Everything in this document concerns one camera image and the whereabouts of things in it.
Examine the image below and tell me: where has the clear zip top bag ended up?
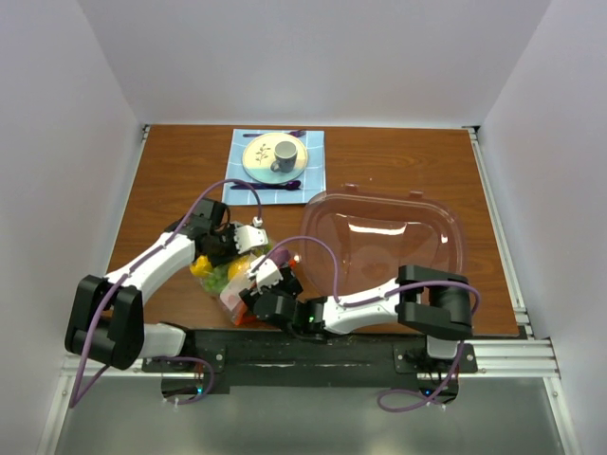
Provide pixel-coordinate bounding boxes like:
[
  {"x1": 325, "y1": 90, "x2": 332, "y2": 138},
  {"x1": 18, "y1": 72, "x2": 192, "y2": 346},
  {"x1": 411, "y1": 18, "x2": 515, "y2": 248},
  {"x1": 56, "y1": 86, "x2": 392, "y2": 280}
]
[{"x1": 187, "y1": 221, "x2": 294, "y2": 325}]

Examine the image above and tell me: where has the clear pink plastic bowl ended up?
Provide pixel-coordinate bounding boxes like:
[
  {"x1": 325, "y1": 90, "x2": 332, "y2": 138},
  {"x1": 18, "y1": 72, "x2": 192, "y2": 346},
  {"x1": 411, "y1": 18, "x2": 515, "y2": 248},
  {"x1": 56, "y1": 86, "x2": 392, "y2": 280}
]
[{"x1": 297, "y1": 185, "x2": 467, "y2": 297}]

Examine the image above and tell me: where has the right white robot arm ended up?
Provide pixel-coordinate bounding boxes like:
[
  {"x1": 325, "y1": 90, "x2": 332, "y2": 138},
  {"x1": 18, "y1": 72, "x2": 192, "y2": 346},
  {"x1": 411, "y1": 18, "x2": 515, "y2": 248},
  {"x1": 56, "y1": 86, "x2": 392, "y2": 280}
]
[{"x1": 238, "y1": 265, "x2": 481, "y2": 373}]

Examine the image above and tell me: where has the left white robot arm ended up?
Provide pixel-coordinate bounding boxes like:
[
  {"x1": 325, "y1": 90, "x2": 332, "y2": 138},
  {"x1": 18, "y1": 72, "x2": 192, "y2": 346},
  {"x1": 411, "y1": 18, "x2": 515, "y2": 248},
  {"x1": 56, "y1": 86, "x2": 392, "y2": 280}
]
[{"x1": 64, "y1": 198, "x2": 248, "y2": 372}]

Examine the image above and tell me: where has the fake red peach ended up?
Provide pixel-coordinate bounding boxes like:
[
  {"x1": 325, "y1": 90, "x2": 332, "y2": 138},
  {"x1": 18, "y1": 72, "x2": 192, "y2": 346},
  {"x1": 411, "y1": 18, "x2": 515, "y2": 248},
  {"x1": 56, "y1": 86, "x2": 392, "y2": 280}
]
[{"x1": 219, "y1": 289, "x2": 242, "y2": 312}]

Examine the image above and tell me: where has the purple plastic spoon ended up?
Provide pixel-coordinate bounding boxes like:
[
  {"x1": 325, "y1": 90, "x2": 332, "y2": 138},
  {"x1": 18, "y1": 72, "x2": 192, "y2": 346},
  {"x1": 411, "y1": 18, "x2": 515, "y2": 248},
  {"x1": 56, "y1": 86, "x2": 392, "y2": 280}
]
[{"x1": 230, "y1": 180, "x2": 302, "y2": 191}]

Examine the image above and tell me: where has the cream plate with plant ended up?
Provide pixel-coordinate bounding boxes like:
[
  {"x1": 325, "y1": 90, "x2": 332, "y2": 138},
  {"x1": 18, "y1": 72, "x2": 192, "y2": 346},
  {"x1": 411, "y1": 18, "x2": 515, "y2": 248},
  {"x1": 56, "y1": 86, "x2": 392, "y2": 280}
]
[{"x1": 242, "y1": 135, "x2": 308, "y2": 184}]

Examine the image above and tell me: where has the grey mug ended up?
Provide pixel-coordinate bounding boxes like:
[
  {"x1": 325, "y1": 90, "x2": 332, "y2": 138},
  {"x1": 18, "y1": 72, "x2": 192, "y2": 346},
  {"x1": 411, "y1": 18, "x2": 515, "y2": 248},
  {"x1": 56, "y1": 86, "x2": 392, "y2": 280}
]
[{"x1": 270, "y1": 141, "x2": 298, "y2": 173}]

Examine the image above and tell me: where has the blue checked cloth napkin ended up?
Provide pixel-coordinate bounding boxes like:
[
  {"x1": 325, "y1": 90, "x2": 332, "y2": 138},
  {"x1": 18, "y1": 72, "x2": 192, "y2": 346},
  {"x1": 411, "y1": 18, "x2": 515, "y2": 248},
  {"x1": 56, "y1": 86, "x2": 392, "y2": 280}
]
[{"x1": 226, "y1": 129, "x2": 326, "y2": 205}]

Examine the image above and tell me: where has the purple plastic fork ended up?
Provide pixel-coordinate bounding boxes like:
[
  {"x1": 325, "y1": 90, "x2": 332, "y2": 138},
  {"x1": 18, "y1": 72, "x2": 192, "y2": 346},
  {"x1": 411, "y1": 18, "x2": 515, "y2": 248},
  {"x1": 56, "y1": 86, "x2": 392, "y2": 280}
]
[{"x1": 243, "y1": 130, "x2": 306, "y2": 138}]

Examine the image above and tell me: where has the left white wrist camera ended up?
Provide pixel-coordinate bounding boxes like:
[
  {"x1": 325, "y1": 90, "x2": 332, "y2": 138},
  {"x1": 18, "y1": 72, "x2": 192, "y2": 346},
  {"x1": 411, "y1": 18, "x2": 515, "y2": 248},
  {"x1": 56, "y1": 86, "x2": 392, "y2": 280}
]
[{"x1": 233, "y1": 216, "x2": 269, "y2": 254}]

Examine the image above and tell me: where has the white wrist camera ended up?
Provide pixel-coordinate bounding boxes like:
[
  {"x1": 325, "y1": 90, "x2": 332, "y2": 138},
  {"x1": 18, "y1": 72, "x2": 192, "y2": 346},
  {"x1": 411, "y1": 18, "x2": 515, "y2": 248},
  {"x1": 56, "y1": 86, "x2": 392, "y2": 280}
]
[
  {"x1": 246, "y1": 257, "x2": 283, "y2": 288},
  {"x1": 233, "y1": 216, "x2": 269, "y2": 254}
]

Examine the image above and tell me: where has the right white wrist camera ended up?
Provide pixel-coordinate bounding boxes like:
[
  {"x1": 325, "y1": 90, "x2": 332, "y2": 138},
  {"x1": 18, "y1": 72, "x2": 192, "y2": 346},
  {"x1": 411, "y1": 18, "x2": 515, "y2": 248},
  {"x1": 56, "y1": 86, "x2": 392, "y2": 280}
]
[{"x1": 246, "y1": 257, "x2": 283, "y2": 288}]

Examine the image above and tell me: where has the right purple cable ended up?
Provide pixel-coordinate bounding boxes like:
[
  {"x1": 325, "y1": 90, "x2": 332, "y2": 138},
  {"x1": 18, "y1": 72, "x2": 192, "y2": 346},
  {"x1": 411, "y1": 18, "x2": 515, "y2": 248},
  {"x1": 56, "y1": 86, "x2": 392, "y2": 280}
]
[{"x1": 258, "y1": 236, "x2": 481, "y2": 412}]

